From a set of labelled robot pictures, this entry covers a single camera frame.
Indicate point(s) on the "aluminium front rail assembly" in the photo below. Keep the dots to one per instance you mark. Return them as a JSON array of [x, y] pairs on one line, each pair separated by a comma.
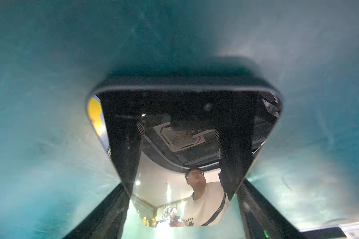
[[343, 231]]

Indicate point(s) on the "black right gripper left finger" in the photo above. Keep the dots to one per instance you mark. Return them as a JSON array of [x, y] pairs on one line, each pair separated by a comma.
[[107, 220]]

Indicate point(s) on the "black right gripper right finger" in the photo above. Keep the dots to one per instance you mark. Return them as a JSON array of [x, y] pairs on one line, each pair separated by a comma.
[[260, 219]]

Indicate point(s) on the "black phone front stand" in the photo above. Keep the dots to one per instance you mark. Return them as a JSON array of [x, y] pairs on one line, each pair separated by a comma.
[[183, 145]]

